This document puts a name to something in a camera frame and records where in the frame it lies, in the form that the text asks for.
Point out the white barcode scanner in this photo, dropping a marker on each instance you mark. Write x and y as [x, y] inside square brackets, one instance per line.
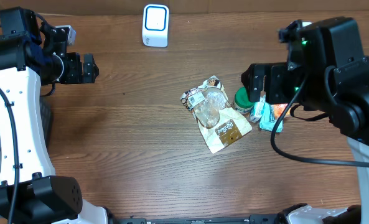
[155, 25]

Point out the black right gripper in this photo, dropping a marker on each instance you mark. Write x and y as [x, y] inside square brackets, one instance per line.
[274, 86]

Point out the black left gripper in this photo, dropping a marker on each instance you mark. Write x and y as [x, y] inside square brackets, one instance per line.
[77, 76]

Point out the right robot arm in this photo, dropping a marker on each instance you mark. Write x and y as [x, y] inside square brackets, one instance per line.
[326, 71]

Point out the brown snack pouch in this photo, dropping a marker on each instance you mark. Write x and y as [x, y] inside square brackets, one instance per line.
[219, 123]

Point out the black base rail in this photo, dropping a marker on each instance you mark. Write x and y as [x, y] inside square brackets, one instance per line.
[203, 221]

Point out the orange snack packet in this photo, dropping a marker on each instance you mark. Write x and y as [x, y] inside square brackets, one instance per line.
[278, 110]

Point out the teal tissue pack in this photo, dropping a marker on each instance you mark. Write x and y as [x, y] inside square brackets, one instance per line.
[267, 120]
[257, 110]

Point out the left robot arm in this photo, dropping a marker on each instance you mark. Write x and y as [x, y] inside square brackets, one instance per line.
[33, 54]

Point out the green lid jar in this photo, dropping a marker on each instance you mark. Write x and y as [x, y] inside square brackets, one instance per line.
[241, 103]

